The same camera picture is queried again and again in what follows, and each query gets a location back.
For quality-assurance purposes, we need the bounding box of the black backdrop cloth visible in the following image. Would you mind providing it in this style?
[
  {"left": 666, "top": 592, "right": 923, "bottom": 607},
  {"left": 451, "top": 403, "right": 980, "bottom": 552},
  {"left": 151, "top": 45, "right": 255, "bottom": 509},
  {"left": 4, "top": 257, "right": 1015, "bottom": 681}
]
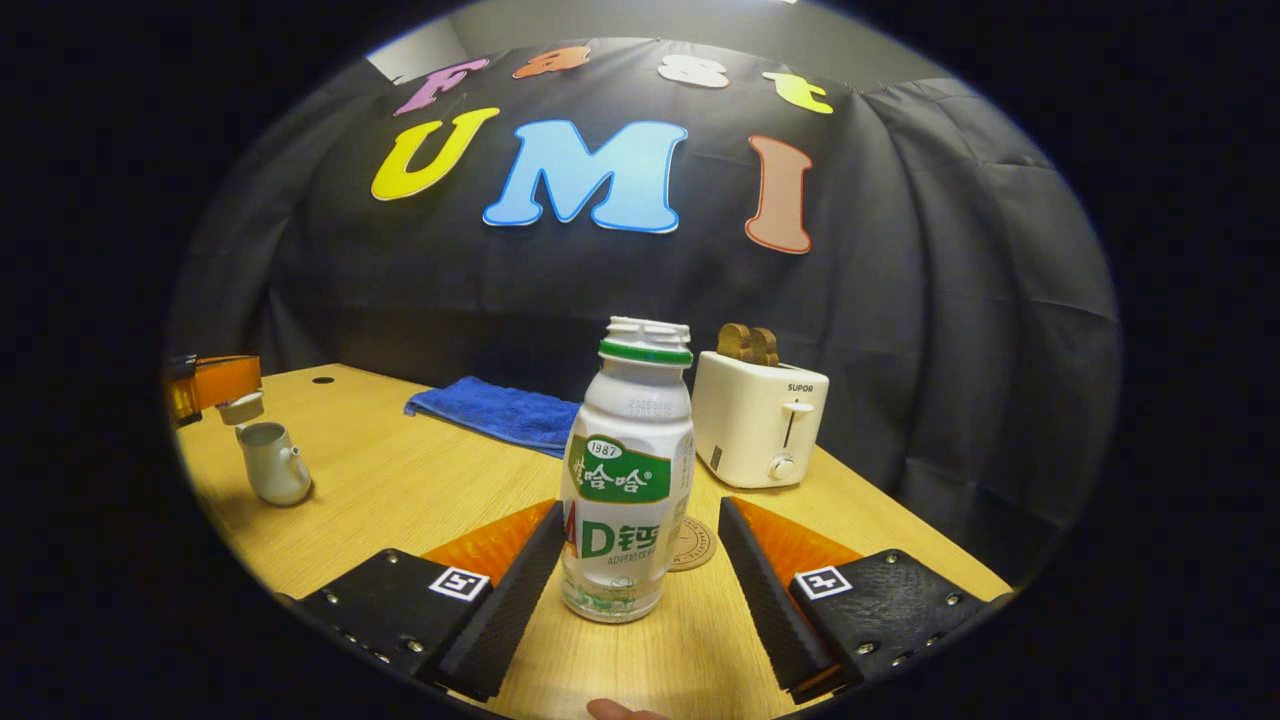
[{"left": 165, "top": 38, "right": 1121, "bottom": 591}]

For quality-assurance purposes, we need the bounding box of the round wooden coaster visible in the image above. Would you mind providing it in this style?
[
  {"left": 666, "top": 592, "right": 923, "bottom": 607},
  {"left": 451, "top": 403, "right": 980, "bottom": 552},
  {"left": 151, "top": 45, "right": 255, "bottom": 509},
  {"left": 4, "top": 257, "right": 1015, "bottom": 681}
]
[{"left": 668, "top": 516, "right": 719, "bottom": 573}]

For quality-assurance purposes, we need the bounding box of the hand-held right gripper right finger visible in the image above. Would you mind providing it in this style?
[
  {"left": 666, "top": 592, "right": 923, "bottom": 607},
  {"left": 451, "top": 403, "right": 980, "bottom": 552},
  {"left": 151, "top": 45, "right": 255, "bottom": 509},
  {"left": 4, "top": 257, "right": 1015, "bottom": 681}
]
[{"left": 717, "top": 496, "right": 1016, "bottom": 706}]

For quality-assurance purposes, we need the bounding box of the white toaster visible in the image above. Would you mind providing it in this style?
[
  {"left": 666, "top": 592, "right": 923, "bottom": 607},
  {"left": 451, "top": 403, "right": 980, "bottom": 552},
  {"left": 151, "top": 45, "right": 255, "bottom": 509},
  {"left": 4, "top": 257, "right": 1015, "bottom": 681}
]
[{"left": 690, "top": 350, "right": 831, "bottom": 490}]

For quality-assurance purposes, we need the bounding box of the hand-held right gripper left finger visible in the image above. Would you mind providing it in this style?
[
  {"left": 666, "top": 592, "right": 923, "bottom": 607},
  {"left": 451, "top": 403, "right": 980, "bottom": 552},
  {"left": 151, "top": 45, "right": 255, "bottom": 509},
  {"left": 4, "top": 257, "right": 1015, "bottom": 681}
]
[{"left": 290, "top": 500, "right": 567, "bottom": 703}]

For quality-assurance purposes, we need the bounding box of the white green-label water bottle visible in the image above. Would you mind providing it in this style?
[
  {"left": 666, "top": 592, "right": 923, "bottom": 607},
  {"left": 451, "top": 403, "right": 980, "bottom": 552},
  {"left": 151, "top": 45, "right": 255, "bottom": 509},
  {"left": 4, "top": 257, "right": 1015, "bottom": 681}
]
[{"left": 558, "top": 316, "right": 696, "bottom": 625}]

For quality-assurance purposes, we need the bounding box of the white teacup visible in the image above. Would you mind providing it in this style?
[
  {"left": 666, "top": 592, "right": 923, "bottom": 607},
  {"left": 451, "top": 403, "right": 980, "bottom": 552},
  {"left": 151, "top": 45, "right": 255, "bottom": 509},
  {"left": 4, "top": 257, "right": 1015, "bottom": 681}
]
[{"left": 236, "top": 421, "right": 314, "bottom": 507}]

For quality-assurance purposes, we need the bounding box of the blue towel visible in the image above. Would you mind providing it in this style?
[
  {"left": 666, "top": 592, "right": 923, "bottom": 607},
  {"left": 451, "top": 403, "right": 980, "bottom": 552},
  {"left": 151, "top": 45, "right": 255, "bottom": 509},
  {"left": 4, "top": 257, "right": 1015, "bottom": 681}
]
[{"left": 404, "top": 376, "right": 583, "bottom": 460}]

